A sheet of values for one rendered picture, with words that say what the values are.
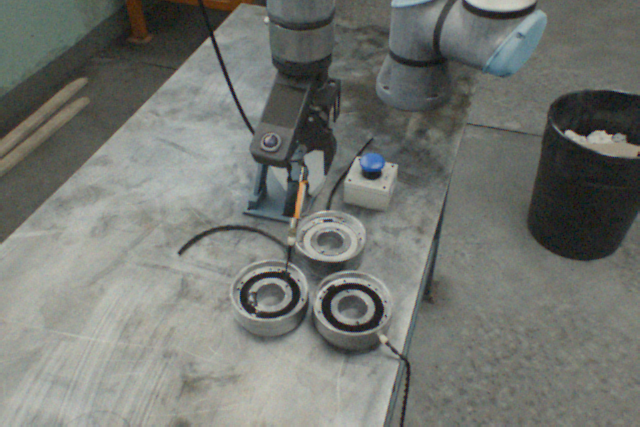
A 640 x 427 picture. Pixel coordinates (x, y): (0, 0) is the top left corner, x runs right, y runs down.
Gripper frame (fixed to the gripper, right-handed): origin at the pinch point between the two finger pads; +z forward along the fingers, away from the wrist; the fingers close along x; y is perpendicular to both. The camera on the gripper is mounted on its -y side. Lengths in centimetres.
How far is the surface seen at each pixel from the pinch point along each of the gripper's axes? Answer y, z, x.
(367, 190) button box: 13.2, 9.3, -6.7
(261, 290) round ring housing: -9.2, 11.0, 2.6
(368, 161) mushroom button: 16.0, 5.7, -6.0
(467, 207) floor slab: 110, 94, -22
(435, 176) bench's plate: 24.5, 13.2, -15.9
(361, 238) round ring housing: 3.7, 10.3, -8.2
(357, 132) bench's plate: 33.0, 13.2, -0.1
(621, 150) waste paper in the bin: 106, 58, -59
